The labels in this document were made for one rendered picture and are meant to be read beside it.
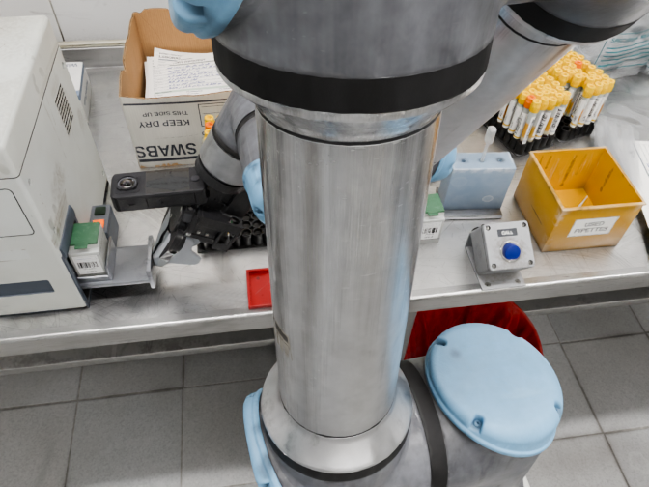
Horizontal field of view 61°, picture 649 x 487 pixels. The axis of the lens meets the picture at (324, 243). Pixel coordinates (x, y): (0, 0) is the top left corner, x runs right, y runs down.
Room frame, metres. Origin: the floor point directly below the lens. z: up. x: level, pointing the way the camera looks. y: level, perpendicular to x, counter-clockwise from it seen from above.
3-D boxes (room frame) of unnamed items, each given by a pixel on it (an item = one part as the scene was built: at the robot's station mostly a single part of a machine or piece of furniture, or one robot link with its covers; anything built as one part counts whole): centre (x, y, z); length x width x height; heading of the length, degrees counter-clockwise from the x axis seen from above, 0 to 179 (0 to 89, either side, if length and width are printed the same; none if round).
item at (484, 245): (0.56, -0.26, 0.92); 0.13 x 0.07 x 0.08; 10
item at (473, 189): (0.67, -0.24, 0.92); 0.10 x 0.07 x 0.10; 95
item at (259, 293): (0.48, 0.08, 0.88); 0.07 x 0.07 x 0.01; 10
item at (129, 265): (0.47, 0.35, 0.92); 0.21 x 0.07 x 0.05; 100
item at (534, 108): (0.82, -0.36, 0.93); 0.02 x 0.02 x 0.11
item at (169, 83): (0.89, 0.24, 0.95); 0.29 x 0.25 x 0.15; 10
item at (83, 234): (0.48, 0.32, 0.98); 0.05 x 0.04 x 0.01; 10
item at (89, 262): (0.48, 0.32, 0.95); 0.05 x 0.04 x 0.06; 10
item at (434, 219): (0.60, -0.16, 0.91); 0.05 x 0.04 x 0.07; 10
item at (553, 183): (0.65, -0.40, 0.93); 0.13 x 0.13 x 0.10; 10
